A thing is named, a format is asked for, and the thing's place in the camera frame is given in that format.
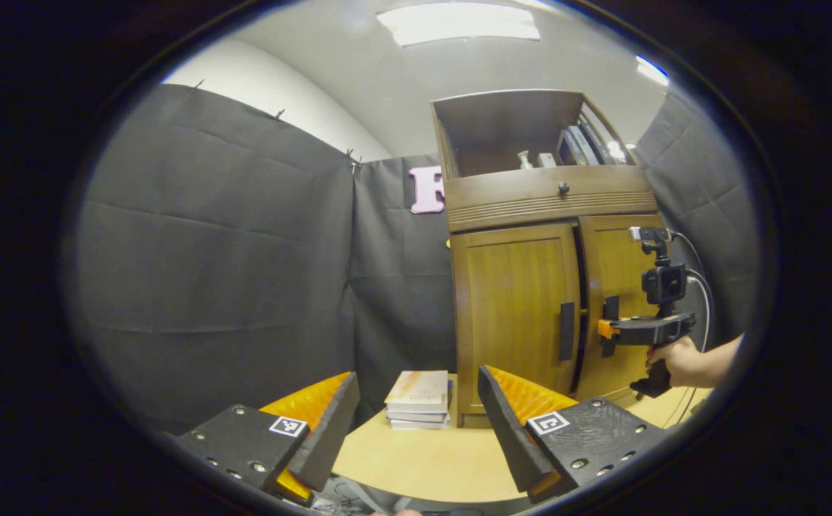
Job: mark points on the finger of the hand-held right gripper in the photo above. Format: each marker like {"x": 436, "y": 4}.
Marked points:
{"x": 605, "y": 329}

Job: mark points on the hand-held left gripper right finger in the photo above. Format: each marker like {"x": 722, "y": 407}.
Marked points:
{"x": 509, "y": 437}

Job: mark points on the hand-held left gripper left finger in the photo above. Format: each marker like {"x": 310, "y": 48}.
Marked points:
{"x": 330, "y": 430}

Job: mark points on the wooden cabinet door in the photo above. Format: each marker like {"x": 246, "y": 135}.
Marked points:
{"x": 509, "y": 301}
{"x": 620, "y": 258}

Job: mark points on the wooden double-door shoe cabinet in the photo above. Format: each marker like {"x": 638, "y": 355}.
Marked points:
{"x": 501, "y": 122}

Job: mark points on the thin white book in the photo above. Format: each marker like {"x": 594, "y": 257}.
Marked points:
{"x": 419, "y": 425}

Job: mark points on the thin grey book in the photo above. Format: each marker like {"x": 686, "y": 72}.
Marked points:
{"x": 419, "y": 416}

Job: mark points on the wooden drawer with dark knob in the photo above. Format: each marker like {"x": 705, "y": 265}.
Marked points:
{"x": 516, "y": 201}

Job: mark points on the small white box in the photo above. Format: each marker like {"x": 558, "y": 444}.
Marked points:
{"x": 547, "y": 160}

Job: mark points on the small white bottle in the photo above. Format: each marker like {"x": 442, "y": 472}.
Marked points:
{"x": 524, "y": 160}

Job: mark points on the small ceiling light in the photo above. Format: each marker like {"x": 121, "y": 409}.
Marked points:
{"x": 652, "y": 70}

